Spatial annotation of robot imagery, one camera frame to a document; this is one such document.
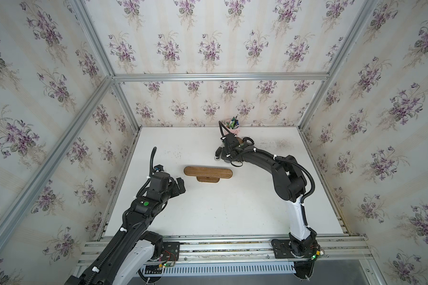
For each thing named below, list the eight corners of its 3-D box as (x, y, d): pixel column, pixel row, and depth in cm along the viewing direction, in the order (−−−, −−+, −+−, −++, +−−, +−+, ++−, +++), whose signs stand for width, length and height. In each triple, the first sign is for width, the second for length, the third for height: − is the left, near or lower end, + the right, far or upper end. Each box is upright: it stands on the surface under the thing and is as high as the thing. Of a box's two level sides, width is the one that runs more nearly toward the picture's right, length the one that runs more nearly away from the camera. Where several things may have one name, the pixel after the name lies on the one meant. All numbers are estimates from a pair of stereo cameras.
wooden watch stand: (185, 181, 96) (183, 173, 90) (186, 173, 99) (184, 165, 93) (231, 184, 95) (232, 177, 89) (231, 176, 98) (232, 169, 92)
